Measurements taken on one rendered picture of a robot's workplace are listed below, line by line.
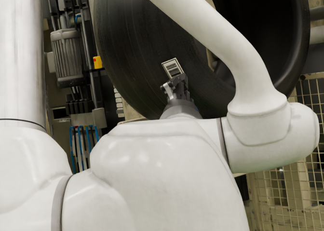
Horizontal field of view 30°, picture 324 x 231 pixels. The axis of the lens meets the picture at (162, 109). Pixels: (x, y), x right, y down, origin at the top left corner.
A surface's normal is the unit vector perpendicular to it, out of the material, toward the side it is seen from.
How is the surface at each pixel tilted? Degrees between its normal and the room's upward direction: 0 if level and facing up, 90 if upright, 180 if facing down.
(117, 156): 57
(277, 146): 103
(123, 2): 80
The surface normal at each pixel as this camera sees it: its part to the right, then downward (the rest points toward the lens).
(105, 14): -0.79, 0.01
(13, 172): 0.21, -0.55
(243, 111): -0.53, -0.48
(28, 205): -0.12, -0.72
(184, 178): 0.29, -0.34
